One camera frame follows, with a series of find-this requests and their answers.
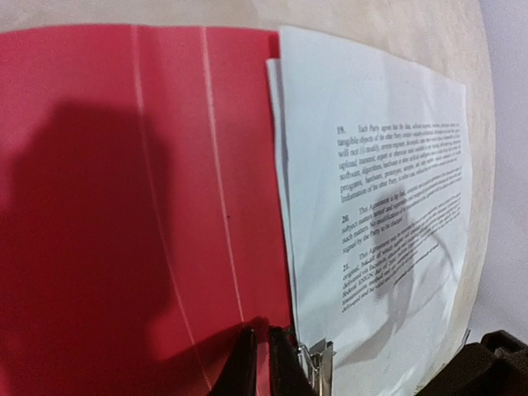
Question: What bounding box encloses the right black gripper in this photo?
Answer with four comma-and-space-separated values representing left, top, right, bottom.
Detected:
420, 330, 527, 396

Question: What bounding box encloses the chrome spine lever clip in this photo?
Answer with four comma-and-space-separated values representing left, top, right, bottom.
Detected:
297, 339, 335, 396

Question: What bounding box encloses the printed paper sheet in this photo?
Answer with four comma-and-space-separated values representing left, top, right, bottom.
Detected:
276, 26, 472, 395
266, 59, 299, 340

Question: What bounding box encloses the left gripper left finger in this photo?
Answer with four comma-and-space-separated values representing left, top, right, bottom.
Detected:
210, 328, 257, 396

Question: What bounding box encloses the red file folder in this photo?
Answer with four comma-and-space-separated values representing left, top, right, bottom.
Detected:
1, 25, 292, 395

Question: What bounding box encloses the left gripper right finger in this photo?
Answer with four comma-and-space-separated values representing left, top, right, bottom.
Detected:
269, 327, 316, 396

